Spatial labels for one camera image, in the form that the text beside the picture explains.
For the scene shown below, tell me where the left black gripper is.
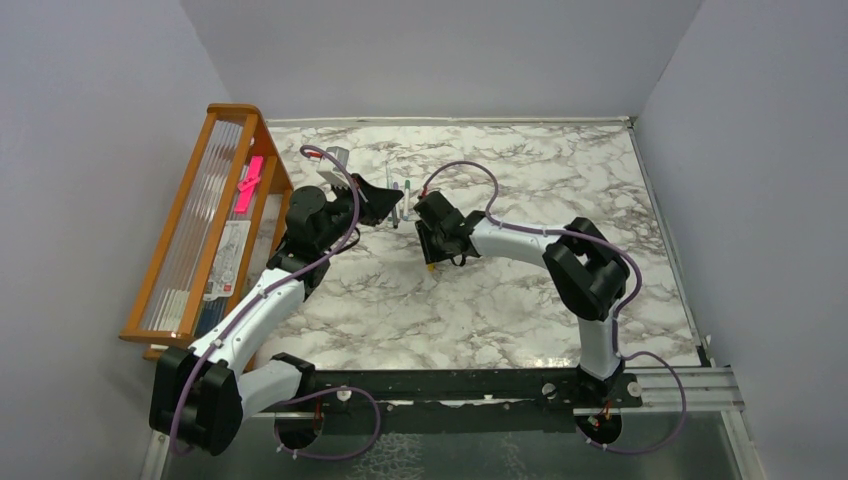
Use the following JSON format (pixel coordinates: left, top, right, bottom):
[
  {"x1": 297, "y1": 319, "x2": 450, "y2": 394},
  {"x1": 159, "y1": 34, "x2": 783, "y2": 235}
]
[{"x1": 316, "y1": 173, "x2": 402, "y2": 252}]

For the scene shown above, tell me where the white pen brown tip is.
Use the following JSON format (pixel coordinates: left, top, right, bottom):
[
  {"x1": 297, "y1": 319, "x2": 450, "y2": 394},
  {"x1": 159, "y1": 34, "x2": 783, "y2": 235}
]
[{"x1": 402, "y1": 185, "x2": 412, "y2": 221}]

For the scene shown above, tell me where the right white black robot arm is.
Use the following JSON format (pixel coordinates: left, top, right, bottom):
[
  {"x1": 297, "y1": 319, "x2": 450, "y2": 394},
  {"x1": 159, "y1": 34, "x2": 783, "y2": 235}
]
[{"x1": 413, "y1": 192, "x2": 630, "y2": 407}]

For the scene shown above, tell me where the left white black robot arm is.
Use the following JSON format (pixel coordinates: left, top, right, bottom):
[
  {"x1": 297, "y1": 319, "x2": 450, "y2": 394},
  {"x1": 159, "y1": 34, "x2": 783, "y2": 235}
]
[{"x1": 149, "y1": 174, "x2": 404, "y2": 455}]

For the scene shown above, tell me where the pink clip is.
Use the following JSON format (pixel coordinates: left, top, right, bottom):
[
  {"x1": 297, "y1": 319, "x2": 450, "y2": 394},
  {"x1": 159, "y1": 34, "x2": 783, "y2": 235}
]
[{"x1": 233, "y1": 156, "x2": 264, "y2": 214}]

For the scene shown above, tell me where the wooden rack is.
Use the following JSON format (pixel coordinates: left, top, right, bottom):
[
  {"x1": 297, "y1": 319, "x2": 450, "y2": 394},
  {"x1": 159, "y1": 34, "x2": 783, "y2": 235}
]
[{"x1": 119, "y1": 103, "x2": 294, "y2": 362}]

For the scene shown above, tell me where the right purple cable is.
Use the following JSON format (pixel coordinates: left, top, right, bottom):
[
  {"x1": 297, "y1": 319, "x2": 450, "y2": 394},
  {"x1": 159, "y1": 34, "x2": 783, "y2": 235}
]
[{"x1": 419, "y1": 160, "x2": 688, "y2": 457}]

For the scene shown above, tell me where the purple cable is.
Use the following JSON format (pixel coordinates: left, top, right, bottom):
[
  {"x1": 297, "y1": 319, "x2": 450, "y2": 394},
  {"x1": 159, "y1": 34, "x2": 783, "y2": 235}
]
[
  {"x1": 419, "y1": 160, "x2": 688, "y2": 457},
  {"x1": 168, "y1": 144, "x2": 382, "y2": 462}
]

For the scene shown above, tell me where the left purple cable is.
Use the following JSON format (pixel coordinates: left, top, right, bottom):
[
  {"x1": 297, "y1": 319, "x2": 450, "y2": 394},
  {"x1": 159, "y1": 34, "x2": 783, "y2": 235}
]
[{"x1": 168, "y1": 144, "x2": 382, "y2": 462}]

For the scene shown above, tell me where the black mounting rail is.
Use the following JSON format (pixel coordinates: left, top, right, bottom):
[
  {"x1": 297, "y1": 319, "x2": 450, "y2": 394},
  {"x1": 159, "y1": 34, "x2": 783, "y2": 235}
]
[{"x1": 265, "y1": 368, "x2": 643, "y2": 435}]

